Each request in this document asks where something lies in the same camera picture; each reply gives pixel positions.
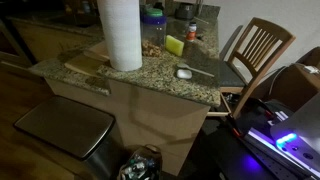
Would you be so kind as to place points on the open wooden drawer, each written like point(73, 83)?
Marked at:
point(220, 113)

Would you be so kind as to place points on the white charger plug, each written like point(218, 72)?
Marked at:
point(311, 69)

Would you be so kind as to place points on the yellow sponge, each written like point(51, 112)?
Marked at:
point(174, 45)

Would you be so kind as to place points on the thin white stick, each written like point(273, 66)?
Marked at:
point(202, 20)

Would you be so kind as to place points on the steel trash can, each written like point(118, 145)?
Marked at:
point(66, 125)

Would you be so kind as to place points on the wooden cutting board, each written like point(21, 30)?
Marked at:
point(83, 63)

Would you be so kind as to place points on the dark metal pot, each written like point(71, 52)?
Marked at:
point(185, 11)

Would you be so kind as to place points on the small bottle orange label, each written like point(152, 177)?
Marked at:
point(191, 32)

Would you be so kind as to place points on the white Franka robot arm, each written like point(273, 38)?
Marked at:
point(300, 126)

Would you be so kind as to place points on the brown cardboard box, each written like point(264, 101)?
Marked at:
point(293, 86)

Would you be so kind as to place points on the white plastic spoon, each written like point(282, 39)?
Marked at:
point(182, 65)

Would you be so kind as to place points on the clear jar blue lid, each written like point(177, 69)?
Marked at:
point(153, 35)

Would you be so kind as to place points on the wooden counter base cabinet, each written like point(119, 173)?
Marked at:
point(156, 116)

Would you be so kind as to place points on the wooden chair dark cushion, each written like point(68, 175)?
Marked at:
point(263, 26)

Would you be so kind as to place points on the white paper towel roll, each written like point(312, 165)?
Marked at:
point(121, 33)

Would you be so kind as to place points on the aluminium robot mount rail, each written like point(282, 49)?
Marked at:
point(266, 146)

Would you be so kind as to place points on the white earbuds case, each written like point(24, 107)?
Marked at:
point(184, 74)

